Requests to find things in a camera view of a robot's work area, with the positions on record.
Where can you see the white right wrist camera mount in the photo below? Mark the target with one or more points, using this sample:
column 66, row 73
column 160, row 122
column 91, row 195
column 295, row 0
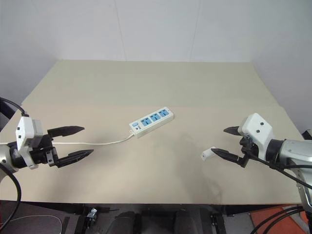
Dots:
column 257, row 132

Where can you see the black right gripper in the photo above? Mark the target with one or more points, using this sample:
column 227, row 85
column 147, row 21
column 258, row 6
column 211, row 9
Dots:
column 248, row 148

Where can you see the white blue power strip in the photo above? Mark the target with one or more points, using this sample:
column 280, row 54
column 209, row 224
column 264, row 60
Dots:
column 152, row 123

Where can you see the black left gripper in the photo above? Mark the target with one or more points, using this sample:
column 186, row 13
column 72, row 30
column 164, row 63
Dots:
column 45, row 153

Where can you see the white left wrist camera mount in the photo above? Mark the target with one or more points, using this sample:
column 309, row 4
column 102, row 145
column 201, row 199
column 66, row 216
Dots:
column 24, row 132

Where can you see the black object beside table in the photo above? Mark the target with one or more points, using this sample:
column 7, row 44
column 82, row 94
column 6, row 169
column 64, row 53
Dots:
column 307, row 134

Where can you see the white plug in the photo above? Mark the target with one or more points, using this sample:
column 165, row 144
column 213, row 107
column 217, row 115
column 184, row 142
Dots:
column 206, row 154

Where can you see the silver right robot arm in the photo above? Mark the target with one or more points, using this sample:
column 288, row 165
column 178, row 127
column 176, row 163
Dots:
column 292, row 152

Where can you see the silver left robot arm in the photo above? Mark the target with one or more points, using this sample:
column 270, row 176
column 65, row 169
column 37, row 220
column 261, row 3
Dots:
column 5, row 153

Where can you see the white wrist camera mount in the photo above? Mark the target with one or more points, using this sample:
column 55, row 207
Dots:
column 24, row 132
column 257, row 132

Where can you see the silver metal clamp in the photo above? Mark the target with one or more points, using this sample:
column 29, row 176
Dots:
column 92, row 213

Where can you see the orange floor mat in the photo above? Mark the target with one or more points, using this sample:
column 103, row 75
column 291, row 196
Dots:
column 268, row 219

